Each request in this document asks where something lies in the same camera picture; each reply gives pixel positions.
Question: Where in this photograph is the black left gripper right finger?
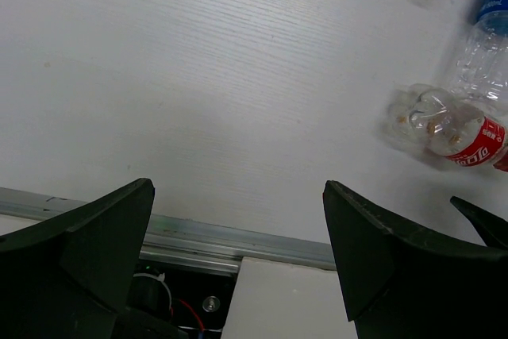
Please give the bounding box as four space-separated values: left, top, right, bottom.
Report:
322 181 507 338

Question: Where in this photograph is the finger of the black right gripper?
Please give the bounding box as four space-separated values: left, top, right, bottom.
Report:
450 196 508 250

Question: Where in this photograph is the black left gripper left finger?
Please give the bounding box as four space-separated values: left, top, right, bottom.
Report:
1 179 155 338

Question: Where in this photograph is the red label cola bottle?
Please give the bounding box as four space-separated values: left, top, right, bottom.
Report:
383 83 507 172

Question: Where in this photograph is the blue label water bottle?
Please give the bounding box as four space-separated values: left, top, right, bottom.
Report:
450 0 507 115

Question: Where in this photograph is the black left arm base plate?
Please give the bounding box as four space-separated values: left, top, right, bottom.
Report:
127 260 237 338

